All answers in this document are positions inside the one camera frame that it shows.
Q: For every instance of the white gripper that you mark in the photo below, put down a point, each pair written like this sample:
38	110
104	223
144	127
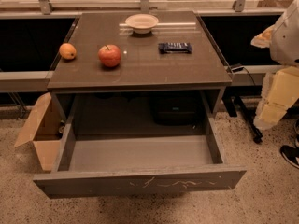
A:
286	41

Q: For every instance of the grey top drawer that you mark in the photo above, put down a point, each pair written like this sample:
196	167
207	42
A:
113	147

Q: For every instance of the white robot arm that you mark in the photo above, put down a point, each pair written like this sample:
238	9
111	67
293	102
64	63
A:
284	47

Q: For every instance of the grey drawer cabinet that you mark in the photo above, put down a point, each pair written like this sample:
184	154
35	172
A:
170	81

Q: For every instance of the black stand leg with wheel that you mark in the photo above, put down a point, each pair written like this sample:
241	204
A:
231	103

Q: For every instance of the black and white shoe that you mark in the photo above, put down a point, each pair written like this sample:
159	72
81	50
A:
291	155

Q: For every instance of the dark blue snack bar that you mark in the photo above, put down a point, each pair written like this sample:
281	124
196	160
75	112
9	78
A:
175	47

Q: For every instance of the white bowl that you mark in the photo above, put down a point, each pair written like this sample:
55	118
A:
142	23

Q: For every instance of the red apple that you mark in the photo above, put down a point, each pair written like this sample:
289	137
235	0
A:
109	55

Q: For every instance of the yellow orange fruit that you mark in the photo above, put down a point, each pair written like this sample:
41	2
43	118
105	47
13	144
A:
67	51

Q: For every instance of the open cardboard box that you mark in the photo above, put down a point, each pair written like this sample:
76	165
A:
41	129

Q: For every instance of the black power adapter with cable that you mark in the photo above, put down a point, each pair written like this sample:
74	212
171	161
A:
241	75

